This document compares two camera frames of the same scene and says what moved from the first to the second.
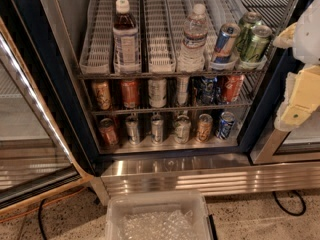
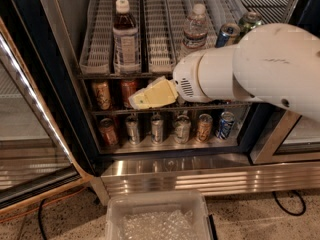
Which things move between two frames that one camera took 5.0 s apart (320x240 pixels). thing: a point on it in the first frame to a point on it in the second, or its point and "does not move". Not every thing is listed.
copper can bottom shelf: [108, 132] does not move
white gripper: [309, 37] to [185, 76]
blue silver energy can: [225, 44] does not move
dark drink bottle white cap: [126, 41] does not move
